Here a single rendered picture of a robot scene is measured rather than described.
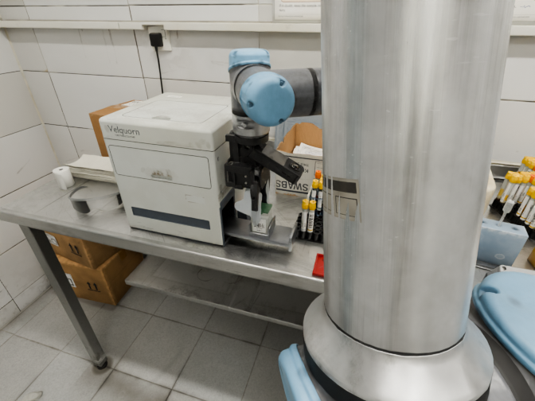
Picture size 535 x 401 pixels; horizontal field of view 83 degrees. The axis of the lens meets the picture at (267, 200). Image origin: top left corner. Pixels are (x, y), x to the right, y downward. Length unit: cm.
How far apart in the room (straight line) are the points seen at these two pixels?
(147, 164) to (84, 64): 99
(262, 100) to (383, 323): 35
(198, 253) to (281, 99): 44
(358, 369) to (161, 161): 60
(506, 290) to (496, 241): 52
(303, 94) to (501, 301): 36
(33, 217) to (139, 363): 88
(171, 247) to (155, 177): 18
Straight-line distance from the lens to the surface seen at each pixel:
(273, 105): 46
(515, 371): 28
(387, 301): 17
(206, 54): 131
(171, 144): 68
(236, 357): 160
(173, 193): 74
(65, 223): 100
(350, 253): 17
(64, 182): 118
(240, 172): 64
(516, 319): 29
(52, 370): 184
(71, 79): 176
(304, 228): 77
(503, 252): 85
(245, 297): 145
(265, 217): 69
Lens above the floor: 137
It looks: 32 degrees down
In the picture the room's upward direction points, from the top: straight up
